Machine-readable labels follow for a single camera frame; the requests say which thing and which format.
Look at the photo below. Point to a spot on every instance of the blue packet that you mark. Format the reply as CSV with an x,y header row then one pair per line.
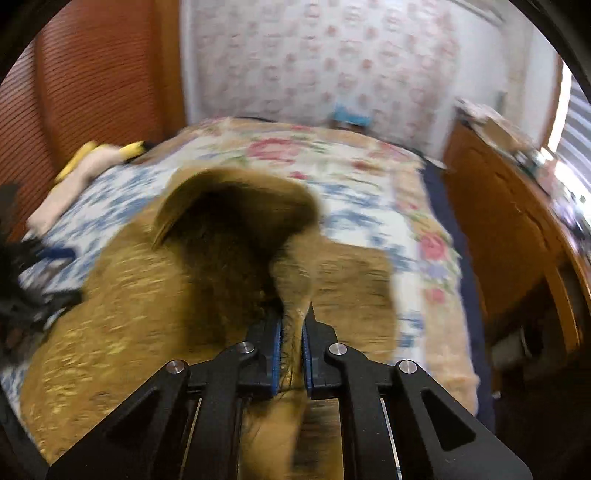
x,y
352,117

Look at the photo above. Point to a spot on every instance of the wooden louvered door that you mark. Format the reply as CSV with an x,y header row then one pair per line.
x,y
92,92

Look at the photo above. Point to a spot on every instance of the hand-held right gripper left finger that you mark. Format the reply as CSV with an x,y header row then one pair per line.
x,y
276,357

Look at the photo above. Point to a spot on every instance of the yellow cushion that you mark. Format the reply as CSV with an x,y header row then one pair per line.
x,y
129,148

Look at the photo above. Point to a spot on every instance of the wooden sideboard cabinet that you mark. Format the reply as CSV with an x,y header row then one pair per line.
x,y
508,221

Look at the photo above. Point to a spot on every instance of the cream white pillow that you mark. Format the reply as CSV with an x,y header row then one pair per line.
x,y
78,180

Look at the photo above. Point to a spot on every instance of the cardboard box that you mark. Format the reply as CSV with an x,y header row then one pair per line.
x,y
501,124

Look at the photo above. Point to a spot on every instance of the olive paisley printed garment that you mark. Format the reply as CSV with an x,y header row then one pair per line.
x,y
152,277

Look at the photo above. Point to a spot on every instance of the floral bed sheet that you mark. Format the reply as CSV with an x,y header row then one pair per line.
x,y
355,184

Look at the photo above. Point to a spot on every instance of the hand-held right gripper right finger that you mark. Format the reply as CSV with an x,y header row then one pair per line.
x,y
307,364

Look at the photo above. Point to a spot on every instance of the dark blue bed base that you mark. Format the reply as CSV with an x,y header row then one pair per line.
x,y
466,286

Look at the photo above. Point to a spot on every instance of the white window blind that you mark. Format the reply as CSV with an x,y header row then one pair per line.
x,y
579,138

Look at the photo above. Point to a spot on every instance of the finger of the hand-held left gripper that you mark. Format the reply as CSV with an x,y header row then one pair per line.
x,y
55,301
57,254

